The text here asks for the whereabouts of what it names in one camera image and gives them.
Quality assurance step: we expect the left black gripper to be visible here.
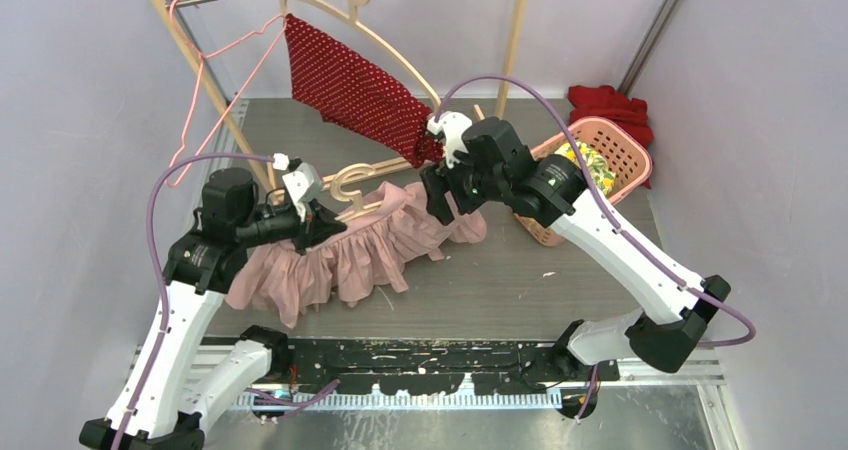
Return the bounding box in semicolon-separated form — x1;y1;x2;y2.
235;201;347;256

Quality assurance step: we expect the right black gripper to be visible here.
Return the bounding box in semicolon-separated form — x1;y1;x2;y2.
421;147;508;225

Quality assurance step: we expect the pink pleated skirt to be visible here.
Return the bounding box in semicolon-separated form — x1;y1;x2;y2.
224;182;487;329

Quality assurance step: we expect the pink wire hanger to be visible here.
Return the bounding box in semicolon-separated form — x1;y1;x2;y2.
163;0;287;189

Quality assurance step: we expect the lemon print skirt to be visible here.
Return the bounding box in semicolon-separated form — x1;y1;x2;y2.
554;140;617;196

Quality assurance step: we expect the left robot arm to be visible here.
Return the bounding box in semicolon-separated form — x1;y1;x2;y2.
79;163;345;449

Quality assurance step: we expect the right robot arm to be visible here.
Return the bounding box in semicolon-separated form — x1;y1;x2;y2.
420;112;730;381

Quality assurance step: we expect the red polka dot skirt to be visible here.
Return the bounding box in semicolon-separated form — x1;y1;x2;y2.
284;14;443;168

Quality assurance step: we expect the beige hanger of red skirt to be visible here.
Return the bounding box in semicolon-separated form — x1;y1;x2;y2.
279;0;442;110

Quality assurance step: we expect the red cloth pile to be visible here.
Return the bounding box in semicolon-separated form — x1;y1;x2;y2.
567;85;654;188

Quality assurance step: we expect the pink laundry basket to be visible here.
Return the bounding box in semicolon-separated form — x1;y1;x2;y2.
513;117;652;247

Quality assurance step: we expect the wooden clothes rack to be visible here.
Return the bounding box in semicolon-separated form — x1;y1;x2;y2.
150;0;527;165

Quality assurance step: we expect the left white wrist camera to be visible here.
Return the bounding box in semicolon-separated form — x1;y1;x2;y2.
271;153;324;223

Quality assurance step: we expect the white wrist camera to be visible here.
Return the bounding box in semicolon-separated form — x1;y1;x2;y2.
271;153;324;223
426;111;473;169

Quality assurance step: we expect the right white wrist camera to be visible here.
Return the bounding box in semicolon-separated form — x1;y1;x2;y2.
426;111;473;169

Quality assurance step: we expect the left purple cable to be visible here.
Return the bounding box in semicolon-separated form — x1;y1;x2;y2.
109;152;280;450

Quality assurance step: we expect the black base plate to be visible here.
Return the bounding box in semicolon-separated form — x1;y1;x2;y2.
259;338;620;396

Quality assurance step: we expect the metal corner rail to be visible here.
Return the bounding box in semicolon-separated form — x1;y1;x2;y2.
617;0;684;95

